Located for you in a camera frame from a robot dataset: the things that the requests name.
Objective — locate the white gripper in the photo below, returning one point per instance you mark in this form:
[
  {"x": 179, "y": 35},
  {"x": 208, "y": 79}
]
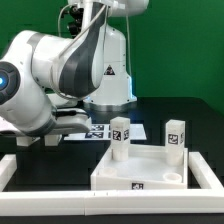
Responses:
[{"x": 68, "y": 121}]

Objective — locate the white square table top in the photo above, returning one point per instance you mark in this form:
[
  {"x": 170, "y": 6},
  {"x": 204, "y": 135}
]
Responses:
[{"x": 145, "y": 169}]

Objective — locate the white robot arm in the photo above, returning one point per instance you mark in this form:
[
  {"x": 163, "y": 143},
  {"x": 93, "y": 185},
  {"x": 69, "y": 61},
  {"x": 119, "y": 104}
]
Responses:
[{"x": 72, "y": 68}]

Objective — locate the white fiducial marker plate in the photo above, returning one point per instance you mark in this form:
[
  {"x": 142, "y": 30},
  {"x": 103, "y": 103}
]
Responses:
[{"x": 102, "y": 132}]

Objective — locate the white U-shaped border fence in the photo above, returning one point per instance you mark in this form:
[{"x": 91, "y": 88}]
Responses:
[{"x": 53, "y": 203}]

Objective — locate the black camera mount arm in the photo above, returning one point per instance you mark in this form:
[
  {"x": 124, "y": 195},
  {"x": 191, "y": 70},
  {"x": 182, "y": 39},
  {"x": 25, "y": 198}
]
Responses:
[{"x": 75, "y": 25}]

